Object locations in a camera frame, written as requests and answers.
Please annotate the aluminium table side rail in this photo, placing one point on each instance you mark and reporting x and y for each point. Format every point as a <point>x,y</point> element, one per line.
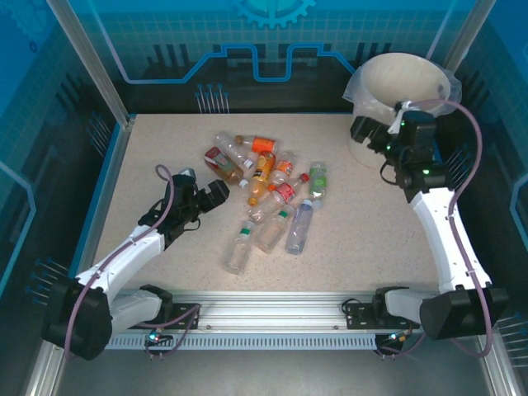
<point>111,185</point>

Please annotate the green label clear bottle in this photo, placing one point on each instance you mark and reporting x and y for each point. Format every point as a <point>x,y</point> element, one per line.
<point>318,179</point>

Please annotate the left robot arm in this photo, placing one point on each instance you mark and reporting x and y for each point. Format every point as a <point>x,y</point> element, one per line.
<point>123,255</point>

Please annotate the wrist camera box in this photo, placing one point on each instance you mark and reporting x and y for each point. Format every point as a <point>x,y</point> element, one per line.
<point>188,172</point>
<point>399,117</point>

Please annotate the grey metal panel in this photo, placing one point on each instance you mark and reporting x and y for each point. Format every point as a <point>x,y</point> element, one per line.
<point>268,375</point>

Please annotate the slim bottle green neck band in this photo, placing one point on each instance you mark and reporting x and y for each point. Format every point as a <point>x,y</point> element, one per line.
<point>238,253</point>

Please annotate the crushed clear plastic bottle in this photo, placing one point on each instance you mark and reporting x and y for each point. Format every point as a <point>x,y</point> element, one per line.
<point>231,147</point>

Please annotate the yellow orange juice bottle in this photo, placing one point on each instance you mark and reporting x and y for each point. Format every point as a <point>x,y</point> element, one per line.
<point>260,175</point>

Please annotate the wide bottle green neck band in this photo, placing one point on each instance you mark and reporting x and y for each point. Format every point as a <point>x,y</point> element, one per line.
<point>272,233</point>

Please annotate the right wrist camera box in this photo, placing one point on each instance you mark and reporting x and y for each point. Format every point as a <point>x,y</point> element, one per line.
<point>399,117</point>

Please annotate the aluminium frame post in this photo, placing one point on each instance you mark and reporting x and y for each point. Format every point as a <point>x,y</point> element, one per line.
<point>462,20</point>
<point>88,49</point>

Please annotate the cream plastic bin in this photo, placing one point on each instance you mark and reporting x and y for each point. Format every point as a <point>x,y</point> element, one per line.
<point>396,78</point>

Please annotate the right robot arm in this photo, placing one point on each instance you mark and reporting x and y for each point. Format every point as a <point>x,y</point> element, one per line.
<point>439,243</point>

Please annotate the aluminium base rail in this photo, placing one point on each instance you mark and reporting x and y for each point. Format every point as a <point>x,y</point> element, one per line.
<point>268,309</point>

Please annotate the orange label brown cap bottle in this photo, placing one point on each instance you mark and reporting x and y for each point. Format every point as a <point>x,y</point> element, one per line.
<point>263,144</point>

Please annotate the bluish clear water bottle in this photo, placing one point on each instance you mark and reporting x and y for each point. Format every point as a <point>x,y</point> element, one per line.
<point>299,229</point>

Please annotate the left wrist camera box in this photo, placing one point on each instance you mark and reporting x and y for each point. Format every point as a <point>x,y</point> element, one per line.
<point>188,172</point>

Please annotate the clear plastic bin liner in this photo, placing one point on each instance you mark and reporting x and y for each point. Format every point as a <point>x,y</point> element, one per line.
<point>352,88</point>

